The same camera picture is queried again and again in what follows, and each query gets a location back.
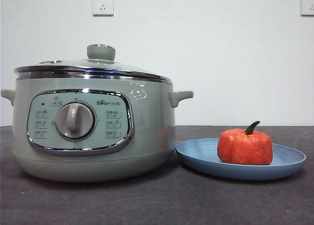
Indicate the glass lid with green knob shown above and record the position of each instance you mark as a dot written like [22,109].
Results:
[100,52]

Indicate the orange pumpkin with green stem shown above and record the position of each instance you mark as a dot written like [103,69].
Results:
[245,149]

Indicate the pale green electric steamer pot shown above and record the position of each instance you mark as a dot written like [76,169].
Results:
[147,127]

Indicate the blue round plate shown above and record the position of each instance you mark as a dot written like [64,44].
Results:
[196,154]

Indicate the white wall socket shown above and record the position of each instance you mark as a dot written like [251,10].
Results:
[103,4]
[307,5]

